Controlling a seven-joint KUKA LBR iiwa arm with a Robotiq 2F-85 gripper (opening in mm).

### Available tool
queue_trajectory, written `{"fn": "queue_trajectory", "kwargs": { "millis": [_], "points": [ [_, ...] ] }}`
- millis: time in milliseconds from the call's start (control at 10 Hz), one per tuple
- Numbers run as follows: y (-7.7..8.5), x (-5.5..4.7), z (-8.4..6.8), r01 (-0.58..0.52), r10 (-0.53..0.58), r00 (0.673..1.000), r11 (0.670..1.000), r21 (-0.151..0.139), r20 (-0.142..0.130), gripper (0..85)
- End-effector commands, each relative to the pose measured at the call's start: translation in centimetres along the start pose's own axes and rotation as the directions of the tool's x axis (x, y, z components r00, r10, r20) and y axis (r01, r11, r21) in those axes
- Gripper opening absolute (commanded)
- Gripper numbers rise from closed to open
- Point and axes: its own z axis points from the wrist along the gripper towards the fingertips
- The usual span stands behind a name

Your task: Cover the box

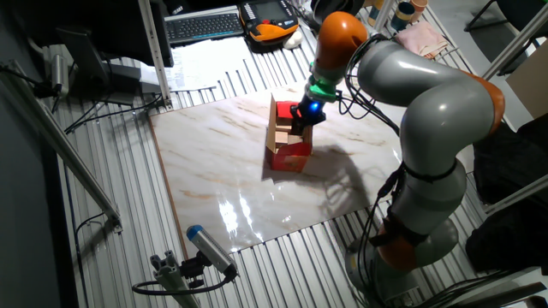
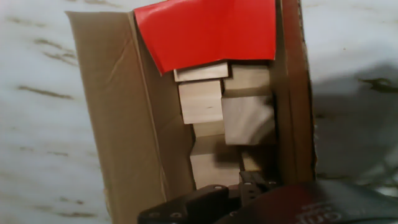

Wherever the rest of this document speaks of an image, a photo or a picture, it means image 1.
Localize small silver camera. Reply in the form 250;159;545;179
50;53;70;98

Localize red cardboard box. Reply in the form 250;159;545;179
264;93;314;174

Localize yellowish cup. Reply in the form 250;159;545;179
367;0;384;27

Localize dark blue cup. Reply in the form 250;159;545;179
390;2;416;32

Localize black monitor cables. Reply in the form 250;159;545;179
63;92;164;134

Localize black camera clamp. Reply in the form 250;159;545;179
179;252;211;288

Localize marble pattern board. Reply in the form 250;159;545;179
148;74;429;258

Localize pink cloth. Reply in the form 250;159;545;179
393;20;450;61

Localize black keyboard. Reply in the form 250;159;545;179
164;11;245;46

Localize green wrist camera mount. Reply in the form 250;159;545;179
304;63;339;103

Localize black round spool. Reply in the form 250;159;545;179
310;0;365;27

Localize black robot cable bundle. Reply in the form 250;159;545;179
337;33;408;307

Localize white paper sheets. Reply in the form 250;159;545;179
140;36;262;93

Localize aluminium frame bar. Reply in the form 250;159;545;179
482;3;548;80
483;174;548;215

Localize black monitor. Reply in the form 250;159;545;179
12;0;175;106

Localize aluminium profile stand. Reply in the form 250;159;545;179
149;250;202;308

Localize black office chair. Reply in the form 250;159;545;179
464;0;548;33

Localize aluminium post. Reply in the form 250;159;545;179
137;0;173;110
375;0;396;33

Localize long diagonal aluminium bar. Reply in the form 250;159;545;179
0;59;123;234

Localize white round object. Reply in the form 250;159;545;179
283;30;304;50

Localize brown cardboard panel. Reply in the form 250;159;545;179
504;40;548;120

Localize black camera cable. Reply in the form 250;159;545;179
131;267;239;297

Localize black cloth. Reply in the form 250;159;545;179
464;113;548;275

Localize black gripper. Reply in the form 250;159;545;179
289;97;326;137

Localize orange black teach pendant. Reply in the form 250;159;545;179
238;0;300;44

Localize silver camera with blue cap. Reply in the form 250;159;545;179
186;224;239;279

